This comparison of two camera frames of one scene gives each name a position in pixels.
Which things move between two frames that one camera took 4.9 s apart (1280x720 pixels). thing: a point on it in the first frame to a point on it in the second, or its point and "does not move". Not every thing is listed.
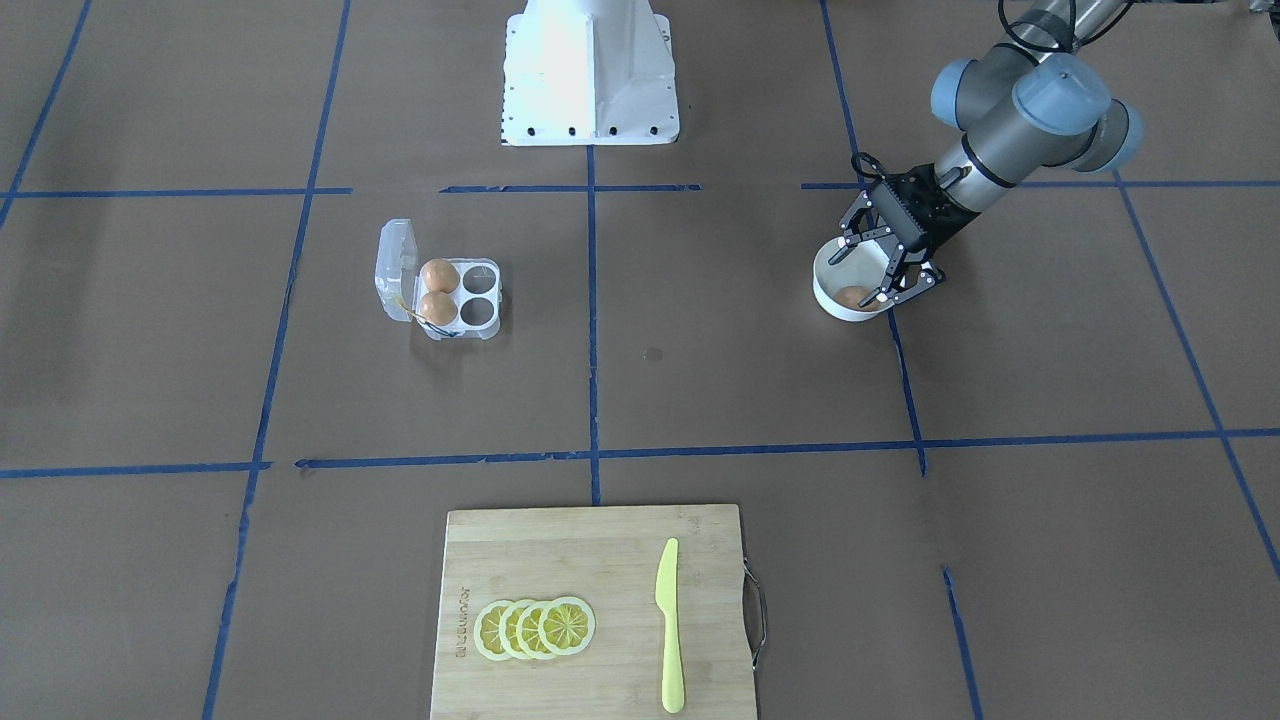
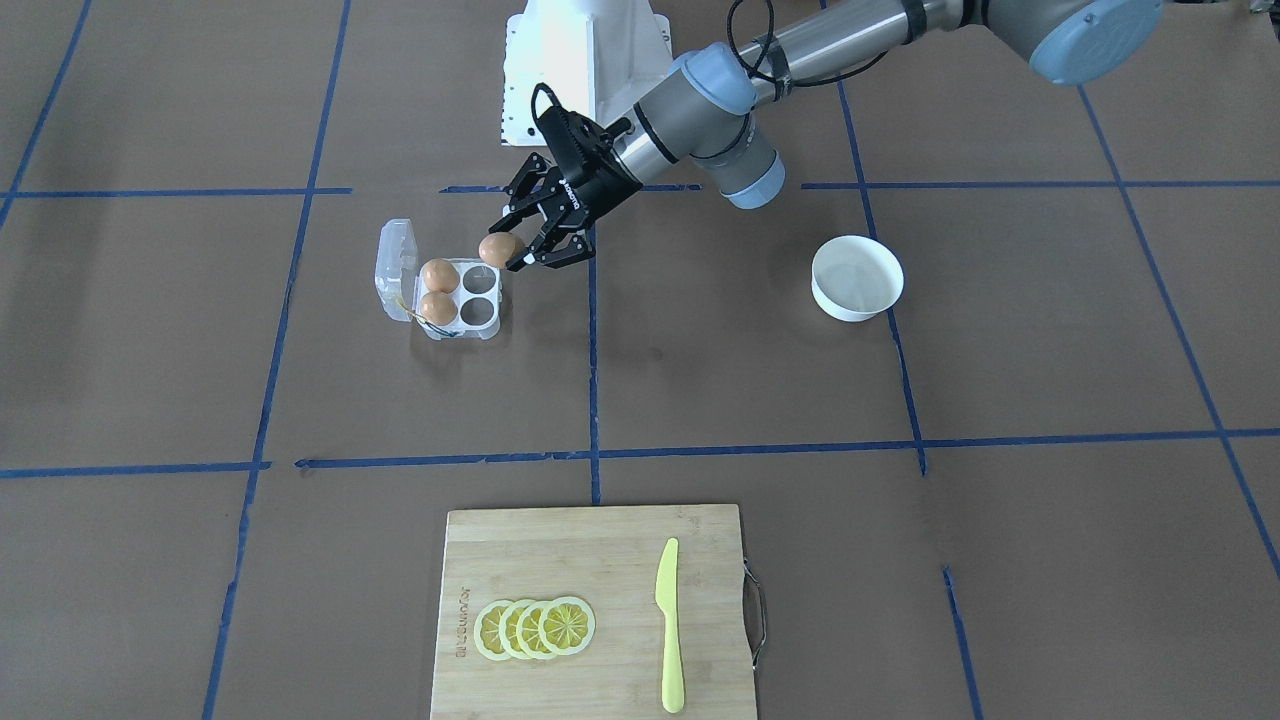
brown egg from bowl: (851, 296) to (498, 247)
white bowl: (865, 265) does not move
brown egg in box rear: (439, 275) does not move
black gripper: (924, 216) to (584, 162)
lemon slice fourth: (486, 630) does not move
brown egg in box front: (438, 308) does not move
